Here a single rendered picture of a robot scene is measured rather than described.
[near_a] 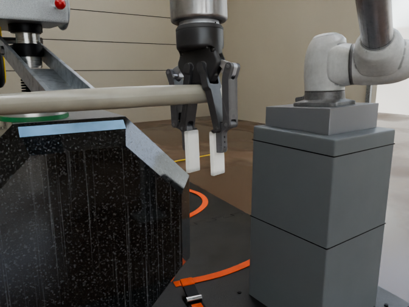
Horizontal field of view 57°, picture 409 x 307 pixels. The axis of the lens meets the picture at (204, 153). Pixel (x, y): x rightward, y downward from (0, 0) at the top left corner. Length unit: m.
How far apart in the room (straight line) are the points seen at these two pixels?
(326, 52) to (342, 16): 4.83
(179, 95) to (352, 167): 1.00
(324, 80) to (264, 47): 5.85
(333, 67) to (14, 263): 1.26
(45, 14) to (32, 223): 0.64
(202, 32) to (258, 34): 6.89
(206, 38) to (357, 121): 1.05
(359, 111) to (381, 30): 0.34
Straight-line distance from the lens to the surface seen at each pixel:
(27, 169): 1.23
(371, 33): 1.38
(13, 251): 1.31
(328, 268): 1.52
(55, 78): 1.23
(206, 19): 0.60
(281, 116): 1.55
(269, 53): 7.25
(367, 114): 1.61
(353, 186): 1.49
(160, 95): 0.55
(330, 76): 1.52
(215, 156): 0.60
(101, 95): 0.53
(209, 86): 0.59
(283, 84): 6.99
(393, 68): 1.48
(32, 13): 1.31
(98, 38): 7.21
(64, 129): 1.28
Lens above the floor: 1.03
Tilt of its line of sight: 13 degrees down
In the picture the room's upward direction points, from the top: straight up
